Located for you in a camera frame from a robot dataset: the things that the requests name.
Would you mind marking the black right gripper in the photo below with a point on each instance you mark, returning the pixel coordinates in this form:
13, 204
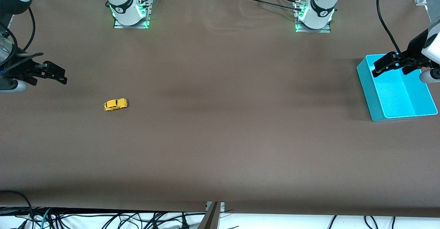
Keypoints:
17, 69

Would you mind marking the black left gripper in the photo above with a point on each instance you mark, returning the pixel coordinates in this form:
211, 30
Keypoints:
415, 51

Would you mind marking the yellow beetle toy car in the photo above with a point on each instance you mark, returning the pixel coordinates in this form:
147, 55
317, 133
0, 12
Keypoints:
115, 104

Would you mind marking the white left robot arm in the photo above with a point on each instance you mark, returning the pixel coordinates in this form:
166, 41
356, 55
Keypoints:
319, 15

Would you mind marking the cyan plastic bin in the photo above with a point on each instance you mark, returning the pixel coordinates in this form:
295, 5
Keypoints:
395, 95

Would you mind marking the brown table cover sheet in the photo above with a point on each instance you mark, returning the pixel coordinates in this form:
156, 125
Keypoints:
220, 136

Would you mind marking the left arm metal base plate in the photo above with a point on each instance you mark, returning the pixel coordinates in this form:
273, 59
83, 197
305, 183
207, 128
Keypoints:
326, 30

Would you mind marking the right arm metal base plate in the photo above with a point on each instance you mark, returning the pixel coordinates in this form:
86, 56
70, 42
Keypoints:
120, 26

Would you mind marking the metal table post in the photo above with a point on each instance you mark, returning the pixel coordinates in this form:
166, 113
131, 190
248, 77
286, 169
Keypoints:
211, 218

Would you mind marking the small metal edge bracket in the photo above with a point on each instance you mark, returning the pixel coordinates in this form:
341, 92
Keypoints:
222, 206

